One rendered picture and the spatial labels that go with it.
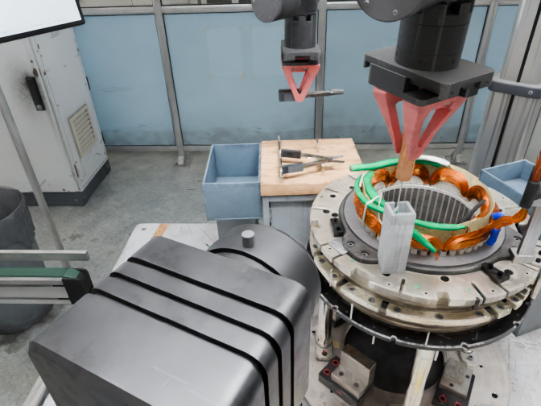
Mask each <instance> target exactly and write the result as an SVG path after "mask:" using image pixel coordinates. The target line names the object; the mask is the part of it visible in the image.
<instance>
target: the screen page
mask: <svg viewBox="0 0 541 406"><path fill-rule="evenodd" d="M77 20H81V17H80V14H79V11H78V9H77V6H76V2H75V0H0V37H3V36H7V35H14V34H18V33H22V32H25V31H32V30H36V29H40V28H44V27H50V26H55V25H58V24H62V23H69V22H73V21H77Z"/></svg>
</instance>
